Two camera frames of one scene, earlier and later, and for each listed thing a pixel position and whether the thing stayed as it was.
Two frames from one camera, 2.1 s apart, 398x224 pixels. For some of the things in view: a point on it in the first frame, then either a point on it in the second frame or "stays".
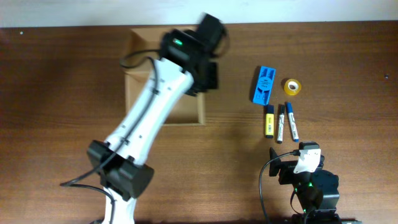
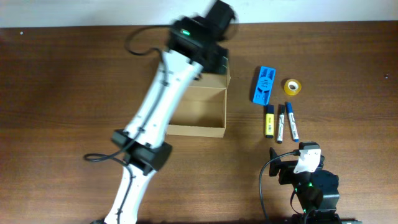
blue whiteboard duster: [264, 85] stays
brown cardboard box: [190, 109] to [201, 109]
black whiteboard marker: [280, 130] stays
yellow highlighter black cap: [270, 122] stays
